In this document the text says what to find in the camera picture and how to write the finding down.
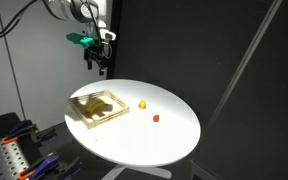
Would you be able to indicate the small yellow toy fruit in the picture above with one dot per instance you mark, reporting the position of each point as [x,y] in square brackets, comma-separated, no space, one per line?
[142,104]

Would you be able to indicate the yellow banana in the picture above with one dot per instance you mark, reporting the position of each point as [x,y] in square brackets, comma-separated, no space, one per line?
[95,107]

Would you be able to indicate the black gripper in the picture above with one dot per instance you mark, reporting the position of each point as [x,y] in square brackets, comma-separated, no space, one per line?
[96,52]

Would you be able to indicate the purple orange spring clamp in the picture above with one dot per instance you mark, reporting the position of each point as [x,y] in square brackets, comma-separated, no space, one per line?
[45,165]
[19,130]

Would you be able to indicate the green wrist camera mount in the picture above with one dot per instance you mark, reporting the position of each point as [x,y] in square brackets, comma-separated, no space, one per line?
[80,38]

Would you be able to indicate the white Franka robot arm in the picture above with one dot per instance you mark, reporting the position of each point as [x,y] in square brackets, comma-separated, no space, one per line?
[77,10]

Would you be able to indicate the black workbench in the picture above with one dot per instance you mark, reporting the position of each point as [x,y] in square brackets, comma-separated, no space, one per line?
[60,146]

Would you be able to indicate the grey diagonal wall strip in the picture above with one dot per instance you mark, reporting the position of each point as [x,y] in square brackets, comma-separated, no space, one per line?
[244,63]

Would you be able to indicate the small red toy fruit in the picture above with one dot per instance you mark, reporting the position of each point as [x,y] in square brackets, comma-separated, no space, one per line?
[156,118]

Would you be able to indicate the white table base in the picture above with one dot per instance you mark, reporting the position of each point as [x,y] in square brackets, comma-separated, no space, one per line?
[150,171]

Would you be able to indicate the wooden slat box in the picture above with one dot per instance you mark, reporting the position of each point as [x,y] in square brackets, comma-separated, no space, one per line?
[99,121]

